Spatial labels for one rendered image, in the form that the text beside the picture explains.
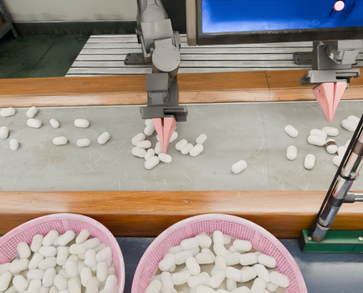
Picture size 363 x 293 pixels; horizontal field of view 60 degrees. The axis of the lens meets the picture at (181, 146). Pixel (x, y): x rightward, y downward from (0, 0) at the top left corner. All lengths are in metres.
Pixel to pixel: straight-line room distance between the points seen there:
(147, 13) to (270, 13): 0.35
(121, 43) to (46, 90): 0.47
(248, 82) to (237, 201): 0.39
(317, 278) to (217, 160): 0.30
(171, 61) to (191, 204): 0.28
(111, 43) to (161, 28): 0.63
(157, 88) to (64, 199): 0.29
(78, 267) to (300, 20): 0.53
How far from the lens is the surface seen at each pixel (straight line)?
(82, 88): 0.95
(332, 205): 0.56
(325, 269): 0.68
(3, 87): 1.07
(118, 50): 1.29
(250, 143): 0.75
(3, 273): 0.66
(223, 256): 0.58
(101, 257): 0.61
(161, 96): 0.62
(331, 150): 0.75
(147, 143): 0.73
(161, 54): 0.65
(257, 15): 0.48
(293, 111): 0.85
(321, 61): 0.71
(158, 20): 0.75
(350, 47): 0.66
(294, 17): 0.49
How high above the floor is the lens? 1.27
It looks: 46 degrees down
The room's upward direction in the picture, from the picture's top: 5 degrees counter-clockwise
